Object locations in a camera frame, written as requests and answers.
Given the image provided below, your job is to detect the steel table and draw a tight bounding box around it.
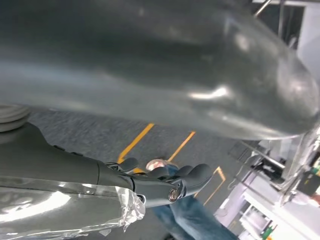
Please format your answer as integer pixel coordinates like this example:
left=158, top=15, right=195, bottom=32
left=226, top=139, right=288, bottom=193

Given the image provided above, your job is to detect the person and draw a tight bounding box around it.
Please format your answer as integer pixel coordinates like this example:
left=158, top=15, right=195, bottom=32
left=146, top=158, right=238, bottom=240

